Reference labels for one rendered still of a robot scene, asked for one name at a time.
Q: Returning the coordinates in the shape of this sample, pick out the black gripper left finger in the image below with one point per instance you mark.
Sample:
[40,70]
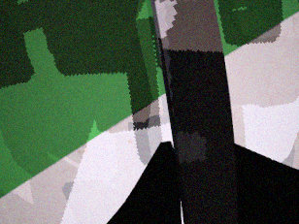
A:
[155,198]

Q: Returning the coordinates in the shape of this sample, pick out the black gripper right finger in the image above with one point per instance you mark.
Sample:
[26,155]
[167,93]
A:
[267,191]

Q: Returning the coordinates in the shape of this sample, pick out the green putting mat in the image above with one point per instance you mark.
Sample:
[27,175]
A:
[72,69]

